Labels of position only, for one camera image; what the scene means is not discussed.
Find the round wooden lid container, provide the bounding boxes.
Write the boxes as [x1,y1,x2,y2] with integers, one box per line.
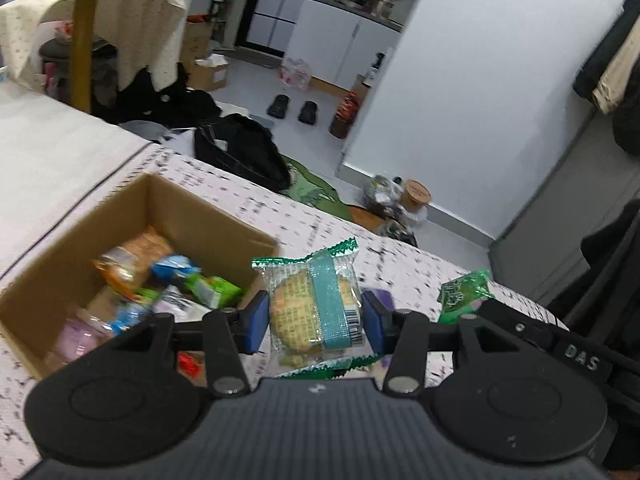
[399,178,432,214]

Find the green snack packet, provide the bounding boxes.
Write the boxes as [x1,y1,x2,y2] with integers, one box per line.
[437,269,494,324]

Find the small purple cake packet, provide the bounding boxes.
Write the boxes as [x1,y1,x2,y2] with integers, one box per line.
[54,309,117,362]

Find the green cloth on floor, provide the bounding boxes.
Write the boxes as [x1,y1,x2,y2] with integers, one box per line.
[281,154,352,217]

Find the cardboard box with white paper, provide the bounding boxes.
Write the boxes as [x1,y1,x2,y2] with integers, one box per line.
[187,54,232,92]

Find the orange cracker packet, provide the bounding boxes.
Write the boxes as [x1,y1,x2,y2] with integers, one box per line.
[92,226,174,302]

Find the person's dark clothing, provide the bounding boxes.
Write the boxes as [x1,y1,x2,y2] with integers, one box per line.
[544,199,640,480]

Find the glass jar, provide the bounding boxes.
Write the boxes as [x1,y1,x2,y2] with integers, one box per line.
[362,174,404,212]

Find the red snack packet blue stripe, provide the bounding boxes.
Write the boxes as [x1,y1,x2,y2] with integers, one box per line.
[177,351,207,387]

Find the dark red bottle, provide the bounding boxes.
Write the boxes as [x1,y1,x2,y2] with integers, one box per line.
[329,90,359,140]

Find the white kitchen cabinet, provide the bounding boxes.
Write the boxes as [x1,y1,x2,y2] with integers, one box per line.
[284,0,404,97]

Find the hanging dark and beige clothes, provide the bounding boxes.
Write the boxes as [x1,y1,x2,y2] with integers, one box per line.
[572,0,640,157]

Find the pink plastic bag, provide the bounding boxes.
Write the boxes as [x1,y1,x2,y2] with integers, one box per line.
[278,56,312,92]

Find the black clothes pile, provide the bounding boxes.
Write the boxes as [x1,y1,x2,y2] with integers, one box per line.
[116,66,222,127]

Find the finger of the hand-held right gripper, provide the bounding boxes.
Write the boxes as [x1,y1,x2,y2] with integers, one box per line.
[477,298,559,350]

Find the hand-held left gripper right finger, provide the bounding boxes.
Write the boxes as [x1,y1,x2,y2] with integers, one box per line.
[362,290,531,395]

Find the tall cardboard floor box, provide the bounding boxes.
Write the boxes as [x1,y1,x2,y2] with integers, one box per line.
[181,20,212,62]

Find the dark round stool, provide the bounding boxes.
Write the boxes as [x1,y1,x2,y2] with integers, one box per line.
[38,38,122,112]

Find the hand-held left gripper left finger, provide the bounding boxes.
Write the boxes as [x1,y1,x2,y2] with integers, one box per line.
[100,290,271,397]

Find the black backpack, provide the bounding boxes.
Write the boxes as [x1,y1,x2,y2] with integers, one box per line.
[193,113,292,192]

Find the small green stick packet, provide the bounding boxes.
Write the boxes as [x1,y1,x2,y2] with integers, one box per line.
[184,275,244,309]

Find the white cake packet black label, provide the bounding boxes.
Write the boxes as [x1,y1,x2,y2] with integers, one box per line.
[150,285,212,322]

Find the cream dotted tablecloth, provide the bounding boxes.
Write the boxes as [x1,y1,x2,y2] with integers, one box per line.
[0,0,187,95]

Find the gold round side table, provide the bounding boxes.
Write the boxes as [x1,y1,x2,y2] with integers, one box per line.
[49,0,167,116]

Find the large purple bread packet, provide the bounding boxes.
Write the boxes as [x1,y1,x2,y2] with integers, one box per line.
[362,287,401,381]

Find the blue foil snack packet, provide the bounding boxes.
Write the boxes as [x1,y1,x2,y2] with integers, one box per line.
[149,254,202,287]

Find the clear cookie packet teal band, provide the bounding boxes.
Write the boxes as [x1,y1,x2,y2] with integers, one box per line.
[251,237,382,380]

